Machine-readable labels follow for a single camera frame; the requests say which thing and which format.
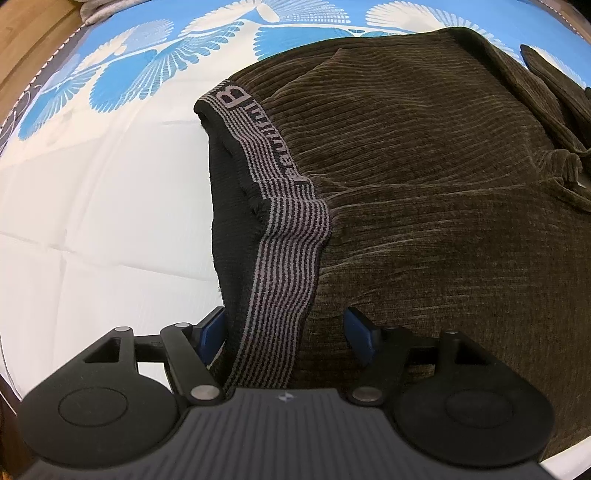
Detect dark brown corduroy pants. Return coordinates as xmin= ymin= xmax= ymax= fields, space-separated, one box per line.
xmin=194 ymin=28 xmax=590 ymax=454

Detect blue white patterned bed sheet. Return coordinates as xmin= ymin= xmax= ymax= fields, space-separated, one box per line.
xmin=1 ymin=1 xmax=590 ymax=479

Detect folded white grey blanket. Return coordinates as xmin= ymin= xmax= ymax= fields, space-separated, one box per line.
xmin=79 ymin=0 xmax=126 ymax=25

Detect wooden bed frame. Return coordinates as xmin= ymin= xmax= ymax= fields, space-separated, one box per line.
xmin=1 ymin=0 xmax=81 ymax=120

